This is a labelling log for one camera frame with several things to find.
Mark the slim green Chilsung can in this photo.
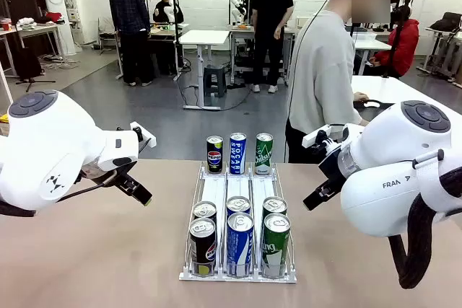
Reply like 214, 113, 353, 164
254, 133, 274, 176

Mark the person in grey sweatshirt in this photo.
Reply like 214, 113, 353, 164
284, 0, 393, 164

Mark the slim blue Pocari Sweat can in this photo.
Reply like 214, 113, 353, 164
229, 132, 248, 175

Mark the green Chilsung cider can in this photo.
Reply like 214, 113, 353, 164
262, 213, 292, 279
262, 196, 288, 219

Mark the white side table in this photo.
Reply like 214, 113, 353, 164
0, 22, 66, 78

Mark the black tripod stand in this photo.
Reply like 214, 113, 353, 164
6, 0, 57, 93

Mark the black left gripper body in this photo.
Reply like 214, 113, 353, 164
82, 158, 144, 193

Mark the black mouse pad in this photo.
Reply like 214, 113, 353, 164
352, 98, 396, 111

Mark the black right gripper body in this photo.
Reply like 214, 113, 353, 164
317, 144, 349, 193

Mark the seated person in black-white top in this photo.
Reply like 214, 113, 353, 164
152, 0, 185, 25

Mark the large white table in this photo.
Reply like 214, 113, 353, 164
350, 75, 462, 136

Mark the tall white air conditioner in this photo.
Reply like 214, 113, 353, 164
38, 0, 77, 55

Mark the person in red jacket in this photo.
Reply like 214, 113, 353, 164
370, 4, 422, 80

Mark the slim black Pepsi can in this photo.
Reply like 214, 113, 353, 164
206, 135, 225, 175

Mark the man in black t-shirt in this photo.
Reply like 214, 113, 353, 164
250, 0, 295, 94

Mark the clear acrylic can rack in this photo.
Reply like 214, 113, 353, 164
178, 162, 298, 283

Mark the grey plastic stool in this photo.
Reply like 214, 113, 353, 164
203, 65, 228, 99

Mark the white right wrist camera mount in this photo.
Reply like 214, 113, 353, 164
302, 123, 334, 149

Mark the white height-adjustable desk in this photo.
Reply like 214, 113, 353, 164
178, 29, 231, 111

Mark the man in dark plaid shirt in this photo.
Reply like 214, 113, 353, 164
108, 0, 155, 87

